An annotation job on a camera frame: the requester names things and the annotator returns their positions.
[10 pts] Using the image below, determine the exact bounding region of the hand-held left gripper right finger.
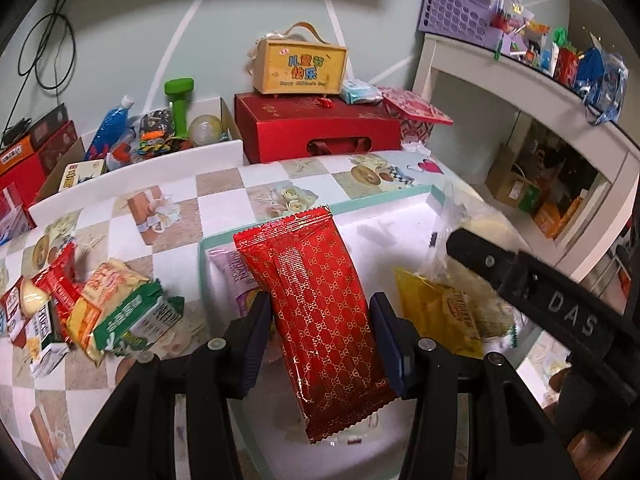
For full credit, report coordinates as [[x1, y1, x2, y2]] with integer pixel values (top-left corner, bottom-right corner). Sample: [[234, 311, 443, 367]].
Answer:
[[369, 291, 571, 480]]

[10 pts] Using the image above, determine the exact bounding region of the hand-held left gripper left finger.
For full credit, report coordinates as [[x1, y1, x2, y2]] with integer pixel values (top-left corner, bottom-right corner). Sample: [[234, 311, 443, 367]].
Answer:
[[62, 290, 273, 480]]

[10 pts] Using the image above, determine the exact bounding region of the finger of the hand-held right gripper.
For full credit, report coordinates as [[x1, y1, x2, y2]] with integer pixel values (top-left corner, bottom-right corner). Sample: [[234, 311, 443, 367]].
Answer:
[[445, 228, 524, 293]]

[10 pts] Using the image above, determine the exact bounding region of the large clear bread packet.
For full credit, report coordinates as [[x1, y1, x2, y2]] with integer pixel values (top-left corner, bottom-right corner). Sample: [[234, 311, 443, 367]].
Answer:
[[427, 182, 521, 346]]

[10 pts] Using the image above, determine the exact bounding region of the yellow snack packet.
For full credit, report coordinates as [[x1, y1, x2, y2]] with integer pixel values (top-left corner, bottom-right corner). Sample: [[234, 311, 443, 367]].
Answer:
[[394, 267, 486, 360]]

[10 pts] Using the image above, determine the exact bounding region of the red gold patterned snack packet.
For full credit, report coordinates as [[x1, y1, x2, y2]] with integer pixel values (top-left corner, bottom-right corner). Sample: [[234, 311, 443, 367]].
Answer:
[[232, 205, 398, 445]]

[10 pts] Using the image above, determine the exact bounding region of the purple snack packet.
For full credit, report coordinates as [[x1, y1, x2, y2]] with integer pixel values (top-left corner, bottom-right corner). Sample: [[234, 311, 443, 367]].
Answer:
[[207, 246, 266, 318]]

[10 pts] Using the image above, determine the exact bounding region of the white foam tray green rim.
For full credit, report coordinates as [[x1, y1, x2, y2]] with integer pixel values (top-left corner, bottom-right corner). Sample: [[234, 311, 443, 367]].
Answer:
[[199, 184, 576, 480]]

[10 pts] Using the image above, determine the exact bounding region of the brown cardboard box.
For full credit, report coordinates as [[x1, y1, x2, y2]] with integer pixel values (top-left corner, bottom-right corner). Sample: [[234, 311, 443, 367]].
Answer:
[[485, 142, 543, 213]]

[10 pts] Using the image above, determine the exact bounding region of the small orange box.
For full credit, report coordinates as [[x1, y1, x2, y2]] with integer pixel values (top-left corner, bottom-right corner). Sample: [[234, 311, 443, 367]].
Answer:
[[532, 195, 583, 240]]

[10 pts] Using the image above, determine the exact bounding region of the green snack packet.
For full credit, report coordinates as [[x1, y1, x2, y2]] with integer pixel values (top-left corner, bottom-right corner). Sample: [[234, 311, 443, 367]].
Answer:
[[94, 280, 185, 356]]

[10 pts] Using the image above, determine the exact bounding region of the orange snack packet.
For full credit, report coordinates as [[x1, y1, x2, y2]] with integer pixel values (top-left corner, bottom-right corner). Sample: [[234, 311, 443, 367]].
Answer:
[[65, 258, 151, 366]]

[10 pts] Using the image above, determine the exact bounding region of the white shelf unit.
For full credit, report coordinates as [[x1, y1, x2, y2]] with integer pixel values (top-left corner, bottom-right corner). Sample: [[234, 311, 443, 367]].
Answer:
[[410, 32, 640, 281]]

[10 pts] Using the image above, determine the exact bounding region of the white storage box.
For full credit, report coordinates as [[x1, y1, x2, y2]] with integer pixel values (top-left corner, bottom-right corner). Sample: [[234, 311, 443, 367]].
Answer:
[[27, 97, 246, 216]]

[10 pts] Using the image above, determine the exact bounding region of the light blue tissue packet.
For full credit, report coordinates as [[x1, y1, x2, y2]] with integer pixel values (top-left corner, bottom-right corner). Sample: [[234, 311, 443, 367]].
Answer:
[[340, 80, 383, 106]]

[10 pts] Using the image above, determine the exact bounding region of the small white dark snack packet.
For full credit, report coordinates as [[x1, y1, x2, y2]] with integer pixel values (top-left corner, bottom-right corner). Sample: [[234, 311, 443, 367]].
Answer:
[[22, 312, 71, 378]]

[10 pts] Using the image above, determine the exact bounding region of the blue plastic bag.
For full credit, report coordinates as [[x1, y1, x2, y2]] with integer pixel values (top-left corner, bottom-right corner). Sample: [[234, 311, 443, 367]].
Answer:
[[575, 47, 630, 126]]

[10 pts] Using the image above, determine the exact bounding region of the large red gift box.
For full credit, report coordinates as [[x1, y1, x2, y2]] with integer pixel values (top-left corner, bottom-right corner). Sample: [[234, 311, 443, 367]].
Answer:
[[234, 92, 403, 165]]

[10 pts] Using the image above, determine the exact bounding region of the clear plastic bottle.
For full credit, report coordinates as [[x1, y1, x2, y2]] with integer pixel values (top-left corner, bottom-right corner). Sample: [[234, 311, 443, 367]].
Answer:
[[190, 114, 223, 147]]

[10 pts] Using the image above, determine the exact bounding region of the pile of small colourful toys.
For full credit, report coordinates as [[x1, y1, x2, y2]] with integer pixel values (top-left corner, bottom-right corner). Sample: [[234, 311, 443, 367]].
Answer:
[[107, 132, 193, 161]]

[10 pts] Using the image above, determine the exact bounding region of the pile of small colourful items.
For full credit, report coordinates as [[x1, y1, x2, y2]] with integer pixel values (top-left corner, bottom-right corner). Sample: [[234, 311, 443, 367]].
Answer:
[[490, 0, 581, 86]]

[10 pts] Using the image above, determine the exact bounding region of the white red snack packet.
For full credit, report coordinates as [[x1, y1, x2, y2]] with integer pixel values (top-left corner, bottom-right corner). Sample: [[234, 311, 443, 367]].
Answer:
[[0, 276, 53, 346]]

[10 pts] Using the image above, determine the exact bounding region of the dark patterned bag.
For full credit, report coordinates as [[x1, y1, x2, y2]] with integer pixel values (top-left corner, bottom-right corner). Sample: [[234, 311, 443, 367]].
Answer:
[[139, 107, 176, 143]]

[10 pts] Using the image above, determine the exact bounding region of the white yellow card box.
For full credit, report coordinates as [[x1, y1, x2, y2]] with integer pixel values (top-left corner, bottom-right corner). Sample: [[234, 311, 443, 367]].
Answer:
[[59, 159, 107, 193]]

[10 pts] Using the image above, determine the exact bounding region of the green dumbbell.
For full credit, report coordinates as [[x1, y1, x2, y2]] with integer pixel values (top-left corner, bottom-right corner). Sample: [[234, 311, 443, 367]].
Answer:
[[164, 77, 195, 141]]

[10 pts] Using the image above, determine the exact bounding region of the purple perforated basket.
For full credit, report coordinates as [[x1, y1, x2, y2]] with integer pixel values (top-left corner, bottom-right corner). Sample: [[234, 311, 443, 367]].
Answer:
[[417, 0, 508, 50]]

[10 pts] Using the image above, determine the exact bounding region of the blue bottle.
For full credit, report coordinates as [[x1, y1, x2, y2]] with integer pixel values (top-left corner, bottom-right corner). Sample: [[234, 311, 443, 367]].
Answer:
[[85, 95, 136, 161]]

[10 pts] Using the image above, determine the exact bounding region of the red box with dark end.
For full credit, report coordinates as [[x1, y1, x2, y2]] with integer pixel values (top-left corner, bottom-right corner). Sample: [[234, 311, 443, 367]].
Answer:
[[0, 120, 78, 206]]

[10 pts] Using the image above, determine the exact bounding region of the black power adapter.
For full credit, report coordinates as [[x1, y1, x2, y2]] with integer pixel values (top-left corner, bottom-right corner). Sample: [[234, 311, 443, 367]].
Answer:
[[1, 117, 32, 143]]

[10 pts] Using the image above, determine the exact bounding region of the yellow gift box with handle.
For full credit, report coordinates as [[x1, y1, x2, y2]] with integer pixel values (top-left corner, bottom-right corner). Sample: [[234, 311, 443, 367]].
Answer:
[[245, 21, 348, 98]]

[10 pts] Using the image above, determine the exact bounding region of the black cable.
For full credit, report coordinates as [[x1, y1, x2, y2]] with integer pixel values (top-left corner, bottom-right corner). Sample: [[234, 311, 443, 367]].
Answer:
[[2, 0, 76, 131]]

